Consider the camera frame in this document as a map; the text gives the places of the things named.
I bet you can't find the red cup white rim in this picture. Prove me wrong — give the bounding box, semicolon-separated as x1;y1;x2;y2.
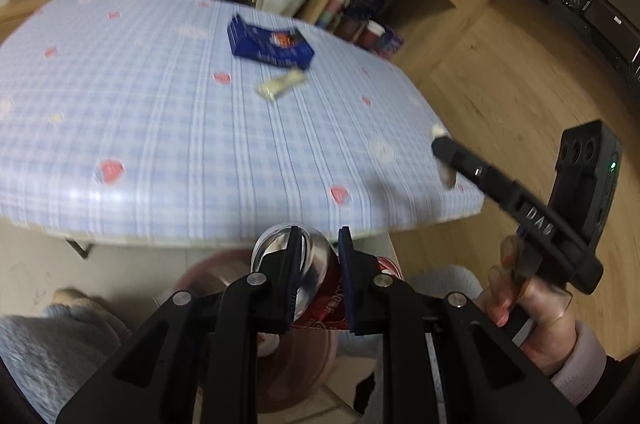
361;21;386;50

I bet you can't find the person's right forearm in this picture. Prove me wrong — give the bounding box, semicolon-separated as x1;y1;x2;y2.
547;321;640;407

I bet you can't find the maroon plastic waste bin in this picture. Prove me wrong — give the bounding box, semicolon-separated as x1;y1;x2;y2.
150;249;346;412

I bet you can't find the blue cartoon gift box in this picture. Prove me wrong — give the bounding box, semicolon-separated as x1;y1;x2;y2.
345;0;386;22

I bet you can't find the small purple box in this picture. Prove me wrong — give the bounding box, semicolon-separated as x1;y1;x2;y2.
377;28;405;59

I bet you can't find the person's left leg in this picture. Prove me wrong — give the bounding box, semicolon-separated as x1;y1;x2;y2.
0;299;136;424

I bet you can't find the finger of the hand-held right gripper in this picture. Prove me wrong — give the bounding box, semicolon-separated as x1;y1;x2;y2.
431;138;526;215

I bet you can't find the dark blue snack box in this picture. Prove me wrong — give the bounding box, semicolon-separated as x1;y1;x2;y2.
226;14;316;70

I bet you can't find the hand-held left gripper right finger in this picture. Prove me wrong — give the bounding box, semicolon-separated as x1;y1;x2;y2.
338;226;583;424

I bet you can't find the black stone ledge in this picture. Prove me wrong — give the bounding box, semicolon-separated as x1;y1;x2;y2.
492;0;640;79

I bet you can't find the crushed red soda can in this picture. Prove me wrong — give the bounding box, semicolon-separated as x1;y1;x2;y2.
250;224;405;332

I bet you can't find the stack of pastel cups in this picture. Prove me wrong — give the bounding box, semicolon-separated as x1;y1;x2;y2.
317;0;361;29

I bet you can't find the person's right hand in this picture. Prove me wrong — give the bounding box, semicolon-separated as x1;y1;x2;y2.
472;234;576;375

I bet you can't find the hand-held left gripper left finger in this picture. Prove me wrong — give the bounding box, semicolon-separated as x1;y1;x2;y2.
56;225;304;424

